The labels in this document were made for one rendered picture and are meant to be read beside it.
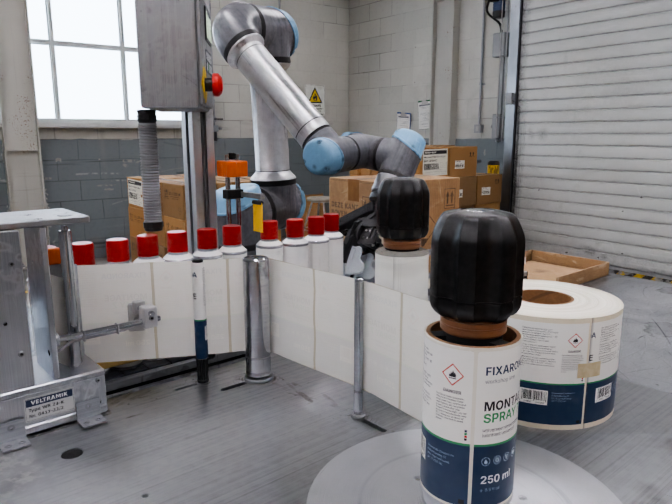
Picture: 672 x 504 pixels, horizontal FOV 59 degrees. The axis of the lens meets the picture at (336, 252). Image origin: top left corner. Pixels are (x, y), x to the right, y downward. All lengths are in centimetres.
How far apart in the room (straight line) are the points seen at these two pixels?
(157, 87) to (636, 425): 85
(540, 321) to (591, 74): 493
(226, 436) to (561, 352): 42
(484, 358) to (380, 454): 23
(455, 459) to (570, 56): 532
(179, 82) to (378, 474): 68
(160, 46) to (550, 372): 75
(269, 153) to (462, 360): 105
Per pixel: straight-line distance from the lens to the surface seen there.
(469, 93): 656
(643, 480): 76
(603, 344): 82
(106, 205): 657
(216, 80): 104
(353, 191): 168
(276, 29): 148
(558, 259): 202
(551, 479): 70
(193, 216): 119
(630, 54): 550
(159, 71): 104
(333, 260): 121
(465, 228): 50
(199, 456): 74
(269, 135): 149
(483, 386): 53
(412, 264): 91
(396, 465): 69
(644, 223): 540
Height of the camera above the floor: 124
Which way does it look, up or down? 11 degrees down
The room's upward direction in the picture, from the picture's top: straight up
